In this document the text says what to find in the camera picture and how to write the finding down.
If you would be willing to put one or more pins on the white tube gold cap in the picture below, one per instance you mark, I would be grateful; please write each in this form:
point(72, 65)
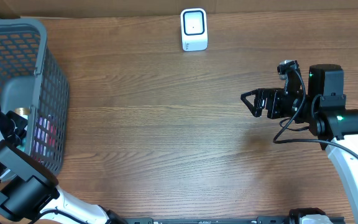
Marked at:
point(23, 112)

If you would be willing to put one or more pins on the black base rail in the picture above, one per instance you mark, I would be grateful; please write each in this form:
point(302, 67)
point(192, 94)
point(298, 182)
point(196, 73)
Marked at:
point(258, 220)

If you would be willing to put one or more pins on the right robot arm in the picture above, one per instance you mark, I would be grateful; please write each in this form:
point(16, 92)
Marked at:
point(320, 105)

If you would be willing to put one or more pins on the grey plastic basket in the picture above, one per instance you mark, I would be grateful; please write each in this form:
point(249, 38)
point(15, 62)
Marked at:
point(30, 77)

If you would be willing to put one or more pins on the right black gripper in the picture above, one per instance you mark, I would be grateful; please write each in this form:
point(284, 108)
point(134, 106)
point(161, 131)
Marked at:
point(273, 95)

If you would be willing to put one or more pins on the purple snack package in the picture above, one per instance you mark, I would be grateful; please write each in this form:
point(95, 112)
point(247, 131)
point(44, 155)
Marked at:
point(45, 142)

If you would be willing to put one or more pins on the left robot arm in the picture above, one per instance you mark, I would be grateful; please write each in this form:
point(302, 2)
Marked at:
point(28, 190)

